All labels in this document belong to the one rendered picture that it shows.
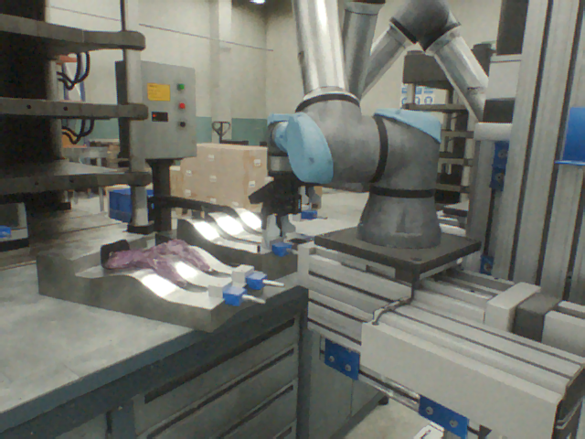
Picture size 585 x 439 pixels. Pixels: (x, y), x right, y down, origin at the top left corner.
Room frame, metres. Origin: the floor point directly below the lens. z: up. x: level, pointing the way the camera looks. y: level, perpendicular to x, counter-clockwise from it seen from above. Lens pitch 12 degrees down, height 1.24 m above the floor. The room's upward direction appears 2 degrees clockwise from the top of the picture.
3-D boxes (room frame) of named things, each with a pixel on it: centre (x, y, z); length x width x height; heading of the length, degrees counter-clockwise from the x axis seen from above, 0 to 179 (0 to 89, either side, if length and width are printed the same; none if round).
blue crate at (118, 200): (4.94, 1.77, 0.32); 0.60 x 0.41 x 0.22; 54
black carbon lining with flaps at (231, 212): (1.40, 0.20, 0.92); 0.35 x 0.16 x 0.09; 52
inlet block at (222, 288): (0.94, 0.12, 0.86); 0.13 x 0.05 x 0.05; 69
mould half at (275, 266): (1.41, 0.20, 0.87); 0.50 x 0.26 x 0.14; 52
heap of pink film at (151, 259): (1.08, 0.35, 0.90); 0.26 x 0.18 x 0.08; 69
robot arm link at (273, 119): (1.21, 0.04, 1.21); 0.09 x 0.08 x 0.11; 14
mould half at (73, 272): (1.08, 0.36, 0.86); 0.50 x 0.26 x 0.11; 69
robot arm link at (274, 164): (1.21, 0.04, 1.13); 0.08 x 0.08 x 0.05
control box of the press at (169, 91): (2.01, 0.62, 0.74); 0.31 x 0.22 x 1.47; 142
